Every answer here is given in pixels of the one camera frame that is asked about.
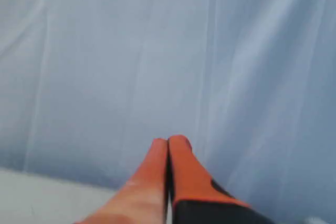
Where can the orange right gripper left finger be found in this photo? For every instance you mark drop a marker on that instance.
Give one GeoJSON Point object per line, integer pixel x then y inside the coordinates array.
{"type": "Point", "coordinates": [143, 198]}

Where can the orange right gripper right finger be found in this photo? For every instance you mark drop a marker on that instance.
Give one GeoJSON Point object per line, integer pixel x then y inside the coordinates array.
{"type": "Point", "coordinates": [196, 197]}

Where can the white backdrop cloth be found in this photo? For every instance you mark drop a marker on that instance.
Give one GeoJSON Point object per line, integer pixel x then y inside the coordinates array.
{"type": "Point", "coordinates": [86, 85]}

